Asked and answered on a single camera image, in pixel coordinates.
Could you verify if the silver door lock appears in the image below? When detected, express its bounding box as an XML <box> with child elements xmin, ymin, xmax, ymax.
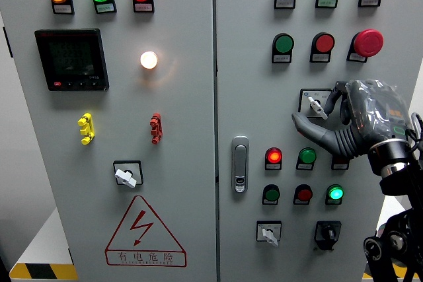
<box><xmin>231</xmin><ymin>135</ymin><xmax>250</xmax><ymax>194</ymax></box>

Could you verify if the red warning triangle sign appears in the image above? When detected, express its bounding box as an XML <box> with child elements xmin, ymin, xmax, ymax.
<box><xmin>104</xmin><ymin>195</ymin><xmax>188</xmax><ymax>267</ymax></box>

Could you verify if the small yellow handle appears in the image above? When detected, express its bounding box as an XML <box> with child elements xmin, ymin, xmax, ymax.
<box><xmin>77</xmin><ymin>112</ymin><xmax>96</xmax><ymax>145</ymax></box>

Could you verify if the black yellow striped tape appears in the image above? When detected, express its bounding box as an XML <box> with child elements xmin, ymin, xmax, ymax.
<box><xmin>9</xmin><ymin>263</ymin><xmax>79</xmax><ymax>280</ymax></box>
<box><xmin>362</xmin><ymin>264</ymin><xmax>422</xmax><ymax>280</ymax></box>

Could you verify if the small green lamp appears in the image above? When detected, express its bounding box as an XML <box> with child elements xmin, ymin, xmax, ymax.
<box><xmin>298</xmin><ymin>147</ymin><xmax>317</xmax><ymax>165</ymax></box>

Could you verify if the small lit red lamp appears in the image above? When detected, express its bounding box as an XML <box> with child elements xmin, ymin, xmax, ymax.
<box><xmin>264</xmin><ymin>147</ymin><xmax>283</xmax><ymax>166</ymax></box>

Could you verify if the white round lamp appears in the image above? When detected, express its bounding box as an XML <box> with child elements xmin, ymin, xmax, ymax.
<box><xmin>139</xmin><ymin>50</ymin><xmax>159</xmax><ymax>70</ymax></box>

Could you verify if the pale grey cabinet door with lock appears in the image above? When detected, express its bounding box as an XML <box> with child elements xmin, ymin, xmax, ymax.
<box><xmin>214</xmin><ymin>0</ymin><xmax>423</xmax><ymax>282</ymax></box>

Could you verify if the small lit green push button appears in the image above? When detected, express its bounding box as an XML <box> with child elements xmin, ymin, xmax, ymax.
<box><xmin>325</xmin><ymin>184</ymin><xmax>344</xmax><ymax>202</ymax></box>

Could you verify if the pale grey cabinet door with display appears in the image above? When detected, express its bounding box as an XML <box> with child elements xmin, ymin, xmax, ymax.
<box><xmin>0</xmin><ymin>0</ymin><xmax>217</xmax><ymax>282</ymax></box>

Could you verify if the large red stop button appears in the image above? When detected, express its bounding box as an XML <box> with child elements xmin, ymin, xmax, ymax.
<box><xmin>352</xmin><ymin>28</ymin><xmax>385</xmax><ymax>57</ymax></box>

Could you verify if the small red push button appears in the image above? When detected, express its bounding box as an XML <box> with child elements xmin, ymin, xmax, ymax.
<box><xmin>293</xmin><ymin>184</ymin><xmax>313</xmax><ymax>202</ymax></box>

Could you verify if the white-handled turn switch black plate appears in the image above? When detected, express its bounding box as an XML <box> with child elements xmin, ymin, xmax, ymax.
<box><xmin>112</xmin><ymin>160</ymin><xmax>144</xmax><ymax>190</ymax></box>

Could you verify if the small white-handled turn switch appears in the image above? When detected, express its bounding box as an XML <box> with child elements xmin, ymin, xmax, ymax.
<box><xmin>256</xmin><ymin>220</ymin><xmax>282</xmax><ymax>248</ymax></box>

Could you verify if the black display meter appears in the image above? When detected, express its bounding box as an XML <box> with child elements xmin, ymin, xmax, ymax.
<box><xmin>34</xmin><ymin>28</ymin><xmax>110</xmax><ymax>92</ymax></box>

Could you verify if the small red handle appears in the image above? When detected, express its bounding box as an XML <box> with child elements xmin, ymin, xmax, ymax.
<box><xmin>149</xmin><ymin>112</ymin><xmax>163</xmax><ymax>145</ymax></box>

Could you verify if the large white-handled turn switch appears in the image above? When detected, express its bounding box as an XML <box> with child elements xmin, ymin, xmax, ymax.
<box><xmin>297</xmin><ymin>88</ymin><xmax>333</xmax><ymax>120</ymax></box>

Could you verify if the black-handled turn switch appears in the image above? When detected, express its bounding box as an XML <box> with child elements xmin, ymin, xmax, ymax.
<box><xmin>313</xmin><ymin>221</ymin><xmax>342</xmax><ymax>252</ymax></box>

